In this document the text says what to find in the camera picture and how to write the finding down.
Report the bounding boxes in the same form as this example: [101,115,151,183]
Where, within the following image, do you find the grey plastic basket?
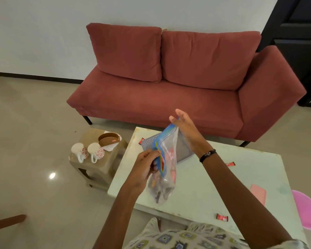
[141,132,195,165]

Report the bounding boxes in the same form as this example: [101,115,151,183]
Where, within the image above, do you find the beige plastic stool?
[68,128,129,192]

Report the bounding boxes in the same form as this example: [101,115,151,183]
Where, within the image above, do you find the person's right hand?
[169,109,214,160]

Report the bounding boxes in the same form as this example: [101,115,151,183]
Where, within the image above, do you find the white floral mug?
[70,142,89,164]
[87,142,105,164]

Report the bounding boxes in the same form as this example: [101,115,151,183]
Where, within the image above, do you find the pink round plastic item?
[291,190,311,230]

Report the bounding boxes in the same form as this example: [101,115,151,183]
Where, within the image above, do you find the clear blue-sealed zip bag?
[146,118,181,205]

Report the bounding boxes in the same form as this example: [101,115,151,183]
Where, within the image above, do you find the white coffee table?
[107,126,301,241]

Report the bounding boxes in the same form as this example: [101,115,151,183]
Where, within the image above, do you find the white paper napkins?
[101,131,123,153]

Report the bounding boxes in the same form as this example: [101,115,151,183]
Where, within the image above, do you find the red sofa back cushion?
[160,30,262,91]
[86,22,163,83]

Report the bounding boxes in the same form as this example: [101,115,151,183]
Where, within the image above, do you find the person's left forearm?
[93,184,145,249]

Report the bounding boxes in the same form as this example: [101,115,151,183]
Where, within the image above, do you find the black wristband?
[199,149,217,164]

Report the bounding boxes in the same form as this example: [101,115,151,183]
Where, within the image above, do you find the wooden chair leg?
[0,214,27,232]

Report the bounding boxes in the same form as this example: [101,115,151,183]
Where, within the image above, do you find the red fabric sofa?
[66,22,307,148]

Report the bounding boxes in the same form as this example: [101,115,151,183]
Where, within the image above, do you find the brown wooden napkin holder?
[97,132,121,148]

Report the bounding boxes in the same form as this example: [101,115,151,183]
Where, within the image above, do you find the person's left hand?
[125,149,162,195]

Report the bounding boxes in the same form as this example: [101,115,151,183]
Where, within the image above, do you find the person's right forearm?
[201,151,293,249]

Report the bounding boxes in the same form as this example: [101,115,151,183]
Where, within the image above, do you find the dark door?
[256,0,311,108]

